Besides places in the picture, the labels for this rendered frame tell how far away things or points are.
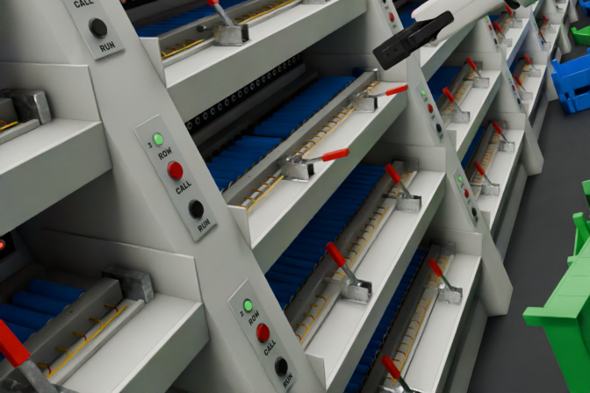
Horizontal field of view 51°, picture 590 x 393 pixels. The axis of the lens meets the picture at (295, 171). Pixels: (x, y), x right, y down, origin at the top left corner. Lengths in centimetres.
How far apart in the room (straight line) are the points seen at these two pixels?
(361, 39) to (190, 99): 57
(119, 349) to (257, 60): 40
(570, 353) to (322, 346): 37
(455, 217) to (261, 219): 62
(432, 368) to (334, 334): 26
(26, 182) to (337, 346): 45
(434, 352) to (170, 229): 59
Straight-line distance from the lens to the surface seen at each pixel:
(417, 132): 121
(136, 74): 61
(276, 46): 84
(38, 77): 60
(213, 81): 71
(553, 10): 325
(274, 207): 74
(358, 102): 103
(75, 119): 59
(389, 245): 99
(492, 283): 133
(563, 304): 97
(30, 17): 59
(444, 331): 110
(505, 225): 164
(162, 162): 60
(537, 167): 196
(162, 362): 57
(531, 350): 125
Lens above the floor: 72
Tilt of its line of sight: 13 degrees down
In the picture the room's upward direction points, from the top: 26 degrees counter-clockwise
